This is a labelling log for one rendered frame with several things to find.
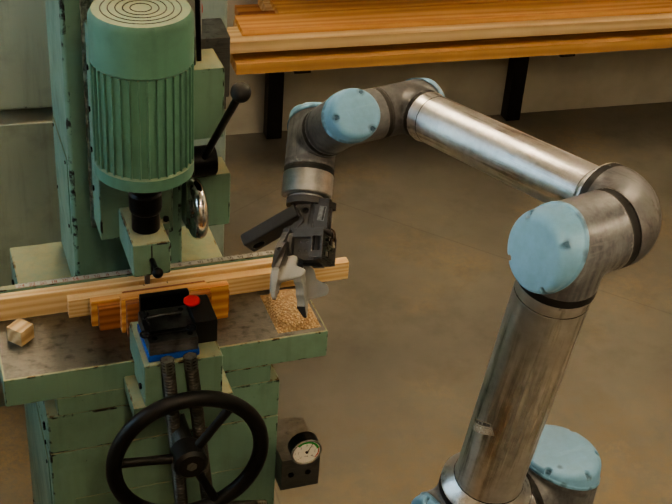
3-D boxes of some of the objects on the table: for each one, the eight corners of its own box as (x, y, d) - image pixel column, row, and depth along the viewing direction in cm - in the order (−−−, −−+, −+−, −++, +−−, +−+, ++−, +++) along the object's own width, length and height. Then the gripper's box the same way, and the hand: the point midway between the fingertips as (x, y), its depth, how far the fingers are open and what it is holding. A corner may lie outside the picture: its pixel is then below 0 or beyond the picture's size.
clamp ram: (148, 358, 226) (147, 317, 221) (139, 333, 232) (138, 293, 227) (197, 350, 229) (197, 310, 224) (187, 326, 234) (187, 287, 229)
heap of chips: (278, 333, 235) (278, 321, 234) (259, 295, 245) (260, 284, 243) (321, 327, 238) (321, 315, 236) (301, 289, 247) (301, 278, 246)
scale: (16, 288, 232) (16, 288, 232) (15, 284, 233) (15, 284, 233) (274, 253, 248) (274, 253, 248) (272, 250, 249) (272, 249, 249)
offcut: (21, 347, 227) (20, 333, 225) (7, 340, 228) (6, 326, 227) (34, 337, 230) (33, 323, 228) (20, 331, 231) (19, 317, 229)
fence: (-9, 316, 234) (-12, 292, 231) (-10, 311, 235) (-13, 287, 232) (297, 273, 252) (299, 250, 249) (295, 269, 253) (296, 246, 250)
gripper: (313, 182, 212) (304, 296, 208) (351, 215, 230) (342, 320, 225) (267, 183, 215) (256, 296, 211) (307, 216, 233) (298, 320, 228)
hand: (285, 309), depth 219 cm, fingers open, 14 cm apart
